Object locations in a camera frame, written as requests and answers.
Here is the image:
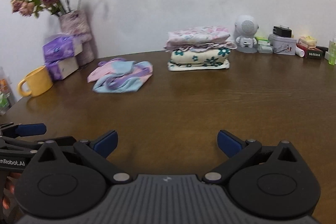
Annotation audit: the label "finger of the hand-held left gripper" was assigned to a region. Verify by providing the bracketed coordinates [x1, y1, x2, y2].
[0, 123, 47, 137]
[0, 135, 77, 151]

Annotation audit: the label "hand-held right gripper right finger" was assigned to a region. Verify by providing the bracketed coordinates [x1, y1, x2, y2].
[202, 130, 305, 184]

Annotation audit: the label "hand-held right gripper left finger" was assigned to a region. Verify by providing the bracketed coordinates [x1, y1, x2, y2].
[34, 130, 132, 184]

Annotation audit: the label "pink floral dress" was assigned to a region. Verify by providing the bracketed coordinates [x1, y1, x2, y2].
[164, 25, 238, 52]

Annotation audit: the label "person's left hand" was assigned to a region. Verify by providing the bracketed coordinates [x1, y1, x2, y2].
[2, 172, 22, 211]

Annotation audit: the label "storage cart with bottles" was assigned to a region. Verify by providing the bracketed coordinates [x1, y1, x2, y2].
[0, 90, 13, 115]

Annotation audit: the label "yellow mug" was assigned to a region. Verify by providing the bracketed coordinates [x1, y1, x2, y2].
[17, 65, 54, 97]

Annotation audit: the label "clear printed plastic bags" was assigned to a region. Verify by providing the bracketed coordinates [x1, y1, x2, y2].
[0, 67, 12, 94]

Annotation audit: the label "purple tissue pack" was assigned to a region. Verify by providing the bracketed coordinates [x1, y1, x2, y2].
[45, 57, 79, 82]
[42, 34, 83, 63]

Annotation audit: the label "pink blue purple garment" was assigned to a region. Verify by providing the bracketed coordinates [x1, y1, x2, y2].
[87, 57, 153, 94]

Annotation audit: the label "folded white floral garment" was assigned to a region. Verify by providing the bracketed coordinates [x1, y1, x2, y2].
[167, 60, 230, 72]

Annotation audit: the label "folded cream floral garment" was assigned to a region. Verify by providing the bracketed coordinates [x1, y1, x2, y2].
[170, 47, 231, 66]

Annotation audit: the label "white small packet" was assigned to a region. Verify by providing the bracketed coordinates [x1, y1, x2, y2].
[257, 44, 274, 54]

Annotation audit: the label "green small packet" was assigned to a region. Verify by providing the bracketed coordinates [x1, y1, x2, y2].
[255, 35, 271, 46]

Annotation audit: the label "grey printed tin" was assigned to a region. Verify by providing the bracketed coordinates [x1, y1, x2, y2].
[268, 34, 298, 56]

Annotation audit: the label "white robot speaker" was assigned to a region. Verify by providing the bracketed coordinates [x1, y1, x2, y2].
[234, 15, 260, 53]

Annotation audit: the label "black labelled box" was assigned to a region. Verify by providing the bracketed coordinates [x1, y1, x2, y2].
[297, 45, 324, 60]

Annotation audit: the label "black charger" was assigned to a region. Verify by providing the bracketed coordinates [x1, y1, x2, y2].
[273, 25, 293, 38]

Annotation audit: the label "yellow cream jar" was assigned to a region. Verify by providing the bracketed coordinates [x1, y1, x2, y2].
[298, 36, 318, 48]

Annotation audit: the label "green spray bottle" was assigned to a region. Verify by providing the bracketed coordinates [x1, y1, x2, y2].
[328, 38, 336, 65]

